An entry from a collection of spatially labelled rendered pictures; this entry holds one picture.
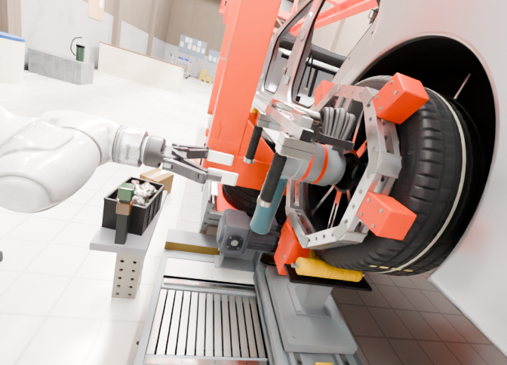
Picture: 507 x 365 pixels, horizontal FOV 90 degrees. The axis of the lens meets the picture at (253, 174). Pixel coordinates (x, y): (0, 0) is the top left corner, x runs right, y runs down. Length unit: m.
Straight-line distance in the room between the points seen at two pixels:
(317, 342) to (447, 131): 0.85
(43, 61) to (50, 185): 5.98
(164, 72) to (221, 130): 7.36
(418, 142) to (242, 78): 0.77
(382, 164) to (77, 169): 0.62
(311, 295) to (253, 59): 1.04
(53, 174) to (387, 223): 0.62
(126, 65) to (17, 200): 8.35
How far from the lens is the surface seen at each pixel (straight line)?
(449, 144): 0.77
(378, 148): 0.68
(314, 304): 1.24
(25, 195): 0.49
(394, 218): 0.63
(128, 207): 0.85
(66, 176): 0.50
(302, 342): 1.14
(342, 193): 0.95
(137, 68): 8.70
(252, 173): 1.32
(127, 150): 0.61
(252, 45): 1.22
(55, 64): 6.33
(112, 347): 1.26
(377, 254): 0.77
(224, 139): 1.25
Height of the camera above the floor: 1.05
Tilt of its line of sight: 20 degrees down
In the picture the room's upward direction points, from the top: 17 degrees clockwise
